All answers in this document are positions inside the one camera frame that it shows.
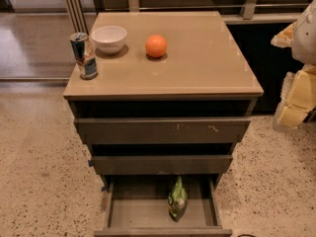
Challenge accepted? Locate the middle drawer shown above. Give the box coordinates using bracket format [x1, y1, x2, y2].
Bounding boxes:
[89, 155, 232, 175]

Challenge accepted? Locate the orange fruit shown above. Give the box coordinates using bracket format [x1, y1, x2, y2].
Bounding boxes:
[145, 35, 167, 58]

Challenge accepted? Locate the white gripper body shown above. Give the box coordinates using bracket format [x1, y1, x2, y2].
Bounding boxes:
[291, 0, 316, 65]

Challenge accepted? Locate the top drawer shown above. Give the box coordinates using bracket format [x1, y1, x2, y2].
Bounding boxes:
[74, 118, 250, 144]

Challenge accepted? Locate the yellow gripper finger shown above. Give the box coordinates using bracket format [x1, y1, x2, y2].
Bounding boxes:
[271, 23, 296, 48]
[276, 66, 316, 127]

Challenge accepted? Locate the white bowl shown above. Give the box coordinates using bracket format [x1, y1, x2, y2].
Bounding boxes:
[91, 26, 127, 54]

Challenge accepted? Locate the blue silver drink can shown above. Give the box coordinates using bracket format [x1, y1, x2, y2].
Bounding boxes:
[70, 32, 98, 80]

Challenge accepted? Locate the open bottom drawer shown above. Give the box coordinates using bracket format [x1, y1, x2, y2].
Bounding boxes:
[94, 175, 232, 237]

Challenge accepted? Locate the brown drawer cabinet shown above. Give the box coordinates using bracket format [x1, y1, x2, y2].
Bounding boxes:
[62, 11, 265, 237]

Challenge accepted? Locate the green rice chip bag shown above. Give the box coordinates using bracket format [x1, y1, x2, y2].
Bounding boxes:
[168, 176, 188, 222]

